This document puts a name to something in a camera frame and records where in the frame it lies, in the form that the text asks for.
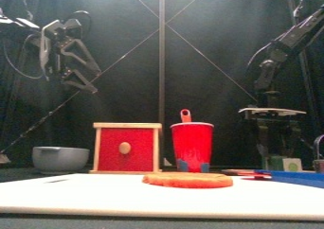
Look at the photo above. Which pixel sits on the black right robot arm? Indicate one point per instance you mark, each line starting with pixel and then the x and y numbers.
pixel 290 37

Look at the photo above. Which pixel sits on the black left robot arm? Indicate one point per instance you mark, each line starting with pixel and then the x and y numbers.
pixel 12 24

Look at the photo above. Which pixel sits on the orange flat dough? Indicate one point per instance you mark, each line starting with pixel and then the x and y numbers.
pixel 187 179

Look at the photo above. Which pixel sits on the white box with green dot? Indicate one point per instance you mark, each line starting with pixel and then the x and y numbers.
pixel 291 164

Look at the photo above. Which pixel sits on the blue flat plastic tool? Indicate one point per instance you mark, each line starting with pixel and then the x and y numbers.
pixel 297 177

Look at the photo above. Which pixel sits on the red plastic cup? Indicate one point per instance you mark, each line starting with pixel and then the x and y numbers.
pixel 191 147

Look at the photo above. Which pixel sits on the red wooden box with knob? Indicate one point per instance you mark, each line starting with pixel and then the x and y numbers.
pixel 125 149

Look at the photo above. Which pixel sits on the grey bowl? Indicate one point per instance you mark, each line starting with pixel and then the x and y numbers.
pixel 58 158

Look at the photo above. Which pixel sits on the white cutting board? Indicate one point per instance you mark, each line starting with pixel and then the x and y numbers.
pixel 125 195

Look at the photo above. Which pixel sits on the right wrist camera mount plate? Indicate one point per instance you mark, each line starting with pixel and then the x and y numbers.
pixel 271 111

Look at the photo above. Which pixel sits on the diagonal frame brace rod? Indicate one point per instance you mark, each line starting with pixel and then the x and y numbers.
pixel 104 69
pixel 210 62

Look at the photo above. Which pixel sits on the vertical metal frame pole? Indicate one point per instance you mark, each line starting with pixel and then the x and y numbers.
pixel 160 53

